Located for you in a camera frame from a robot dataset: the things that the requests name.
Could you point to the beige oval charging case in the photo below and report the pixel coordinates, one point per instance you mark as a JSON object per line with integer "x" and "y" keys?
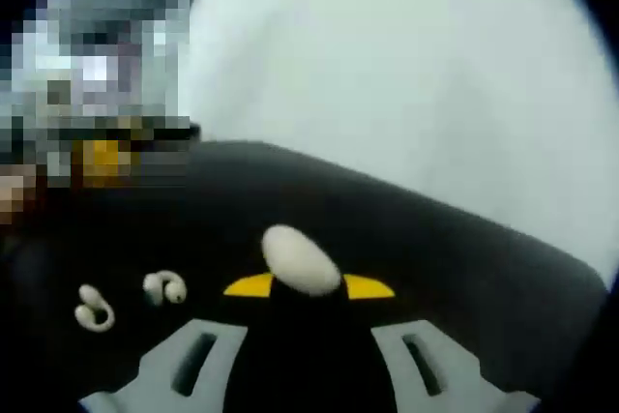
{"x": 300, "y": 260}

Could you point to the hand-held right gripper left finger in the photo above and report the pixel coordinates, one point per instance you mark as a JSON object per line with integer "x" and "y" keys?
{"x": 155, "y": 384}

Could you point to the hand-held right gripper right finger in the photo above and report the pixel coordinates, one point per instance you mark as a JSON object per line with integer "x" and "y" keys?
{"x": 464, "y": 384}

